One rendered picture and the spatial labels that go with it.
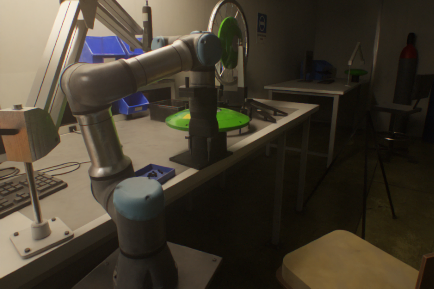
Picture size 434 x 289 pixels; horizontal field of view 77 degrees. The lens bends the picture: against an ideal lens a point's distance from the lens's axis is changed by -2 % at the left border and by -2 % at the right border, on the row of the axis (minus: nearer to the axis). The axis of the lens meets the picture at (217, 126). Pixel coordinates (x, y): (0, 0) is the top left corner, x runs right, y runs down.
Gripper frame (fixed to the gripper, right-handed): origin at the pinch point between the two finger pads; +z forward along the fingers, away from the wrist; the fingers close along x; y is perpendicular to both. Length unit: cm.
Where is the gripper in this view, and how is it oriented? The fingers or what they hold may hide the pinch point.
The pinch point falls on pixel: (199, 159)
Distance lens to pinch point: 75.7
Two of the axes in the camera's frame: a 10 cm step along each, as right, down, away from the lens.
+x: -9.2, -1.0, 3.7
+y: 3.9, -2.3, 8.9
